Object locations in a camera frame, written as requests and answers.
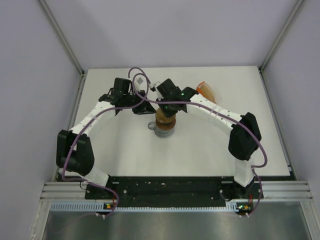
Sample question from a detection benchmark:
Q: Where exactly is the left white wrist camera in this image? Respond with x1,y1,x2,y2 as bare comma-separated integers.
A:
134,76,147,92

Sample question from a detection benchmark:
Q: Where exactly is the orange coffee filter box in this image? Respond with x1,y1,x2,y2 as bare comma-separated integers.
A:
196,81,206,95

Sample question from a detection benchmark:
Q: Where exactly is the grey slotted cable duct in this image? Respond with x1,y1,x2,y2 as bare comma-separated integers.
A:
50,201,249,213

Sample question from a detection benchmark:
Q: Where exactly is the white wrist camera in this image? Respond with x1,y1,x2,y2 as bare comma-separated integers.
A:
134,76,147,92
149,81,163,99

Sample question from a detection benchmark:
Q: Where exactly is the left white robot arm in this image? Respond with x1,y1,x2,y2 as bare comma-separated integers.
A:
56,77,156,199

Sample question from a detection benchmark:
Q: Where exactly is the brown wooden dripper ring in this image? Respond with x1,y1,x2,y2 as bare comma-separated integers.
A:
154,118,177,132

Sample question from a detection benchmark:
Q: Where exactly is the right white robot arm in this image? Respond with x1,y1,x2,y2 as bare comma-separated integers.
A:
151,78,262,198

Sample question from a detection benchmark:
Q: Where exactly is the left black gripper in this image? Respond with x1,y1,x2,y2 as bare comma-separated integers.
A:
123,90,156,115

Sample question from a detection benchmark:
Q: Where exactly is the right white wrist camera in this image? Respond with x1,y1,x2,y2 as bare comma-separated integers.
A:
149,81,163,99

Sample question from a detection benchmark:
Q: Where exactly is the single brown paper filter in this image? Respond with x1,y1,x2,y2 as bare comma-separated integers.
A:
155,108,176,124

